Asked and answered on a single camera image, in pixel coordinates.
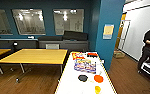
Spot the yellow cup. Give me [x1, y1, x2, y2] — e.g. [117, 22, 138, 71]
[94, 85, 102, 94]

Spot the red bowl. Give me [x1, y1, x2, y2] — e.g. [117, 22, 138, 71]
[86, 52, 99, 59]

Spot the brown wooden door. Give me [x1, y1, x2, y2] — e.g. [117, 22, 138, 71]
[114, 12, 128, 51]

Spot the brown cardboard box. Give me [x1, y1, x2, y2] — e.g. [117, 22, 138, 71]
[113, 49, 126, 59]

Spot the yellow air hockey gaming table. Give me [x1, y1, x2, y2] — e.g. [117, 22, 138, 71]
[54, 50, 119, 94]

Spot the yellow notice on blue pillar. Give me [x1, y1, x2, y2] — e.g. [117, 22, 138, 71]
[102, 23, 115, 40]

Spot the interior glass window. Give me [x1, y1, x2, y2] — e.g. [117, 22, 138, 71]
[0, 8, 14, 36]
[11, 8, 47, 36]
[52, 8, 86, 36]

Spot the red and white game box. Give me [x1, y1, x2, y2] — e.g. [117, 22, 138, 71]
[70, 51, 87, 61]

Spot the dark grey sofa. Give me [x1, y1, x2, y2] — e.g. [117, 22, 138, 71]
[0, 30, 91, 52]

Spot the light grey chair backrest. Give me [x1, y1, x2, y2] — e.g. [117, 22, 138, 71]
[45, 43, 61, 51]

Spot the orange bowl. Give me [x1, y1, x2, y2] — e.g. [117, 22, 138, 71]
[93, 74, 105, 84]

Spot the white outlet on blue pillar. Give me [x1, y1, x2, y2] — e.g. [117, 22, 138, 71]
[100, 59, 106, 65]

